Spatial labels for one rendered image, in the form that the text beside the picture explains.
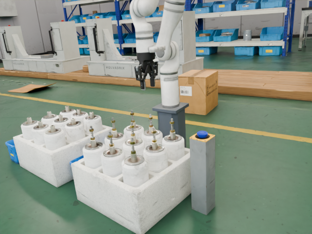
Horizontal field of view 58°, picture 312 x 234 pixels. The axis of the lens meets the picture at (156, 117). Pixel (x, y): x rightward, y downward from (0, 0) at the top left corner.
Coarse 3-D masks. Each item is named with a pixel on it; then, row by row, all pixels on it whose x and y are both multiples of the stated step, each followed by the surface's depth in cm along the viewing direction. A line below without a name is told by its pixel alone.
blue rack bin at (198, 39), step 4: (196, 32) 581; (200, 32) 595; (204, 32) 603; (208, 32) 598; (212, 32) 560; (196, 36) 582; (208, 36) 550; (212, 36) 564; (196, 40) 568; (200, 40) 564; (204, 40) 559; (208, 40) 554; (212, 40) 568
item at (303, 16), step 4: (308, 0) 552; (308, 4) 553; (304, 8) 506; (308, 8) 502; (304, 12) 509; (308, 12) 506; (304, 16) 511; (308, 16) 560; (304, 20) 516; (308, 20) 565; (300, 28) 520; (304, 28) 566; (300, 32) 522; (304, 32) 572; (300, 36) 524; (304, 36) 574; (300, 40) 526; (304, 40) 575; (300, 44) 528; (304, 44) 576; (300, 48) 531
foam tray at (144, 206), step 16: (80, 160) 122; (80, 176) 117; (96, 176) 109; (160, 176) 105; (176, 176) 113; (80, 192) 121; (96, 192) 112; (112, 192) 105; (128, 192) 98; (144, 192) 98; (160, 192) 106; (176, 192) 115; (96, 208) 116; (112, 208) 108; (128, 208) 101; (144, 208) 100; (160, 208) 108; (128, 224) 104; (144, 224) 101
